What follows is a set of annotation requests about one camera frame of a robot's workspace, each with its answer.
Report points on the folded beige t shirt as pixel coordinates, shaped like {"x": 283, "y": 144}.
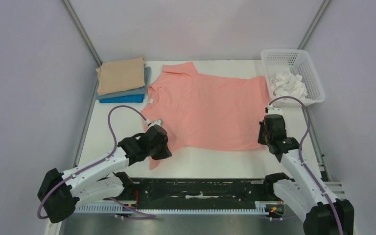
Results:
{"x": 120, "y": 76}

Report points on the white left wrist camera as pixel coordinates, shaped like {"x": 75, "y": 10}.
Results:
{"x": 156, "y": 122}

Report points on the white plastic laundry basket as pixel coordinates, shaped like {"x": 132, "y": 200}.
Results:
{"x": 291, "y": 72}

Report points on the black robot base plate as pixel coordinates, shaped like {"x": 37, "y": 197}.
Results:
{"x": 197, "y": 193}

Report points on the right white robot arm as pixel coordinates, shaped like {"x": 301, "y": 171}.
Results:
{"x": 317, "y": 206}

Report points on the folded bright blue t shirt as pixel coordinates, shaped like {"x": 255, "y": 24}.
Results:
{"x": 135, "y": 98}

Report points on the white slotted cable duct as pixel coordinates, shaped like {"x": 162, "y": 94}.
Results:
{"x": 115, "y": 208}

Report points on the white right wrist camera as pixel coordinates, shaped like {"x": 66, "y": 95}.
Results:
{"x": 273, "y": 110}

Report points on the folded grey blue t shirt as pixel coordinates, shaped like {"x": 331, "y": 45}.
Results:
{"x": 137, "y": 91}

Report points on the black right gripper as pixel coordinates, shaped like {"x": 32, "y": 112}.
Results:
{"x": 272, "y": 122}

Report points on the salmon pink t shirt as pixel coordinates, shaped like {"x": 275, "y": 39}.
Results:
{"x": 207, "y": 111}

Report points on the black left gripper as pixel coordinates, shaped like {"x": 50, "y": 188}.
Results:
{"x": 165, "y": 153}

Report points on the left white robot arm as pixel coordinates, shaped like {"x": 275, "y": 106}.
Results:
{"x": 61, "y": 193}

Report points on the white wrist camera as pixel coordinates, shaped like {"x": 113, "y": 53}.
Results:
{"x": 273, "y": 110}
{"x": 156, "y": 122}

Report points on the crumpled white t shirt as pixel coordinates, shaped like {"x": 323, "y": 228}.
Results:
{"x": 288, "y": 84}

